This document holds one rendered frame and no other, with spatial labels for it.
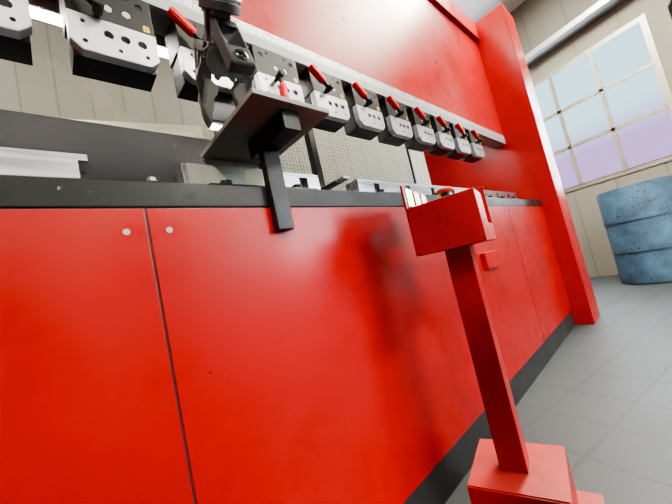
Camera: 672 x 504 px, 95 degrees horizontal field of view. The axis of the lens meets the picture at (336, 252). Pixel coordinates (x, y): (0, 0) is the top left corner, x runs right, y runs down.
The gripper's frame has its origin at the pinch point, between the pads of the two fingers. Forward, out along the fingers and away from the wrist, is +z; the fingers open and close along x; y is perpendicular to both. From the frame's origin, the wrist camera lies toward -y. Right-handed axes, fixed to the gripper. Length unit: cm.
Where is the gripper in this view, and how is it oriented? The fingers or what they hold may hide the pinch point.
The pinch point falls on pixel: (225, 123)
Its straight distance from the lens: 73.1
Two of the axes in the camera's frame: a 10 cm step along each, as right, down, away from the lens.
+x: -8.0, 1.9, -5.7
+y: -5.8, -5.2, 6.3
